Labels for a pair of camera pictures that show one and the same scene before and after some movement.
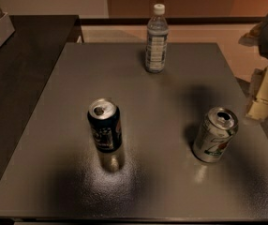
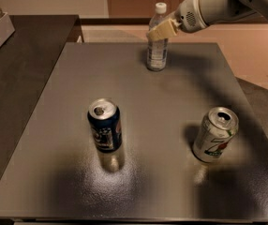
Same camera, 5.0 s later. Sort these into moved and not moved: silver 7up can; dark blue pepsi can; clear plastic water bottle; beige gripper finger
Moved: beige gripper finger
Not moved: dark blue pepsi can; clear plastic water bottle; silver 7up can
